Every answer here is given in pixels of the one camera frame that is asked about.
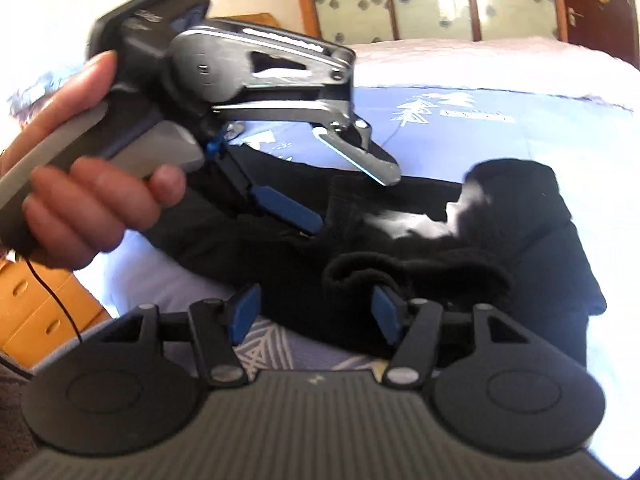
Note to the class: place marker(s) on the white patterned quilt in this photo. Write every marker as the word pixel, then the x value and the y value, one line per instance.
pixel 475 65

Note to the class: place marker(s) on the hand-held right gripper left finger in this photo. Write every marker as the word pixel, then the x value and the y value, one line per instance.
pixel 245 310

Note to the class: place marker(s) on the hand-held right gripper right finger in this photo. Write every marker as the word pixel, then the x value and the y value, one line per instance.
pixel 384 312

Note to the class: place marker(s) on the yellow wooden nightstand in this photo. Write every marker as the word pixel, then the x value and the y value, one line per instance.
pixel 35 320

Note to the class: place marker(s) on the person's left hand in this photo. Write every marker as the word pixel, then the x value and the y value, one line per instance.
pixel 90 210

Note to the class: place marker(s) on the dark brown door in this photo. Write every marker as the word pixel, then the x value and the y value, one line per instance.
pixel 607 30

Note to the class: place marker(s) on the black pants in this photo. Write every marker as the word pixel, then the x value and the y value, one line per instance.
pixel 450 280

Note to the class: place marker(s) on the blue printed bed sheet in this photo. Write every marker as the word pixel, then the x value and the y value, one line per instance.
pixel 500 130

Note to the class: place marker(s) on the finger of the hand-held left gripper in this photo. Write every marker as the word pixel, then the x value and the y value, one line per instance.
pixel 300 67
pixel 287 210

